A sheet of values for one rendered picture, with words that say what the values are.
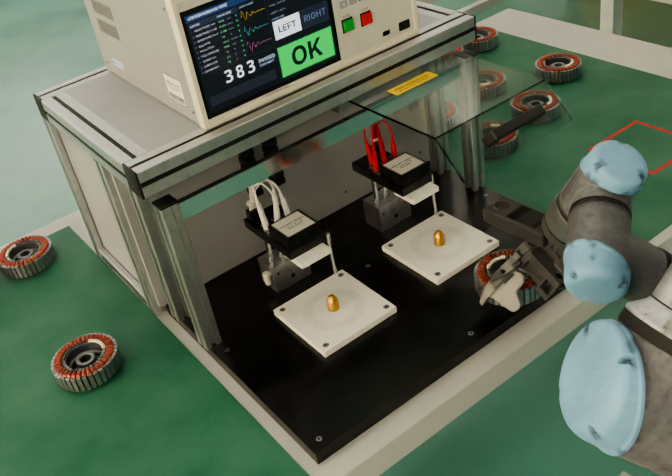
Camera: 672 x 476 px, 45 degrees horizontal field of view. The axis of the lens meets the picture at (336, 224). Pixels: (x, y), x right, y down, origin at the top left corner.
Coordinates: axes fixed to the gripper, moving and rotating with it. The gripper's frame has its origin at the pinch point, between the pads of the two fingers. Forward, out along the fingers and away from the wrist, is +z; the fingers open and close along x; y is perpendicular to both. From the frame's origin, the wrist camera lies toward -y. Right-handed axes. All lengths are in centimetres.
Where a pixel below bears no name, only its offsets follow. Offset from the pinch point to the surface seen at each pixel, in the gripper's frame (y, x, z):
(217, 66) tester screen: -48, -25, -16
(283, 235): -27.3, -24.0, 5.0
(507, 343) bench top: 7.5, -5.2, 4.4
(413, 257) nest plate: -15.2, -2.8, 13.9
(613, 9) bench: -64, 140, 61
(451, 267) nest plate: -9.1, -0.4, 10.3
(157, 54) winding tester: -58, -29, -11
